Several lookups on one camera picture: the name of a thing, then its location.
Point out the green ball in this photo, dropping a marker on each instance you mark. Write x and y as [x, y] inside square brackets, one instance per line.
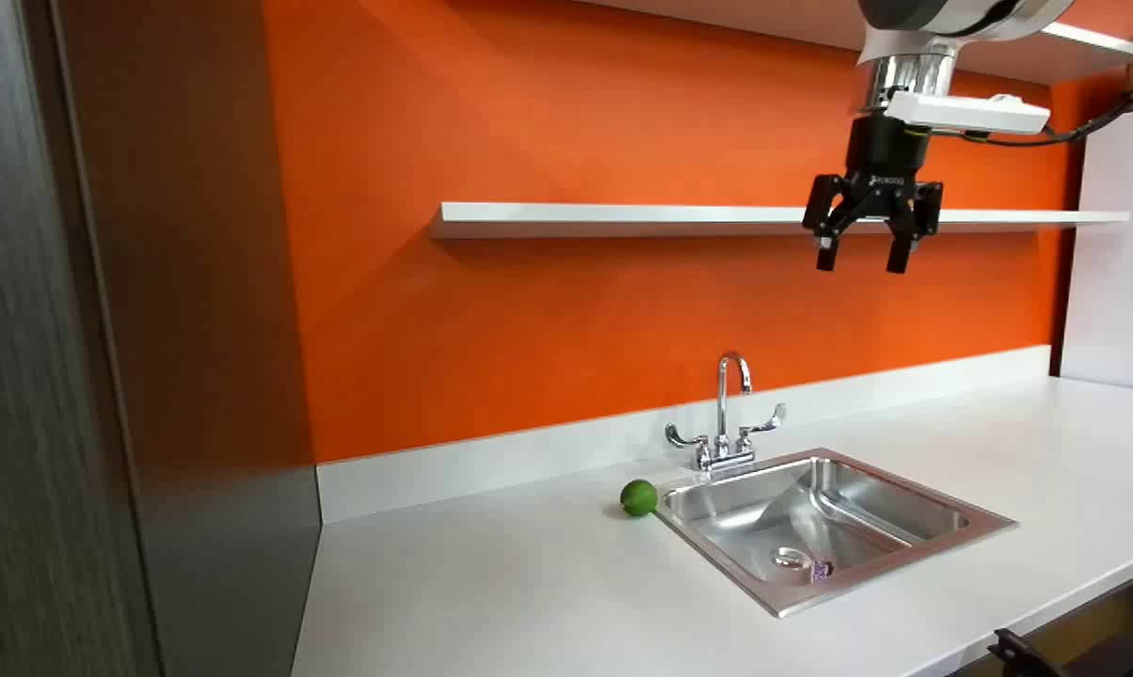
[638, 498]

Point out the white side panel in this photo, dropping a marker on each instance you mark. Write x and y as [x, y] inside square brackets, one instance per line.
[1122, 251]

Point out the grey wood-grain cabinet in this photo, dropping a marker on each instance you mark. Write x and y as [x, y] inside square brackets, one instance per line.
[86, 378]

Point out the white light bar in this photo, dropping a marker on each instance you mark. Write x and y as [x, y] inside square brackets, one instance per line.
[1096, 41]

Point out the white backsplash strip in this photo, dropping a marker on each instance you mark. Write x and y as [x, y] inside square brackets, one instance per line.
[529, 456]

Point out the chrome faucet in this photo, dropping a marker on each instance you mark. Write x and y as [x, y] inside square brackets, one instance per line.
[729, 428]

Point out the black bracket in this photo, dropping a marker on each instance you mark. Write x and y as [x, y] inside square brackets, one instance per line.
[1018, 651]

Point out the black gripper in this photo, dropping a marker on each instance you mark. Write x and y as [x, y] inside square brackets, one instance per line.
[884, 152]

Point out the white floating wall shelf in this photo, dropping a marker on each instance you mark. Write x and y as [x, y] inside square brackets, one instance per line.
[613, 220]

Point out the stainless steel sink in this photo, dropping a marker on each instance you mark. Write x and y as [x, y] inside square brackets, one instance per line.
[840, 515]

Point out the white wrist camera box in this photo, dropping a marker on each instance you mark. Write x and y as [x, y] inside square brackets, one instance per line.
[966, 116]

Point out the small brown packet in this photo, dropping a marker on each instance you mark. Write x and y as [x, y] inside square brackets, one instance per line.
[820, 569]

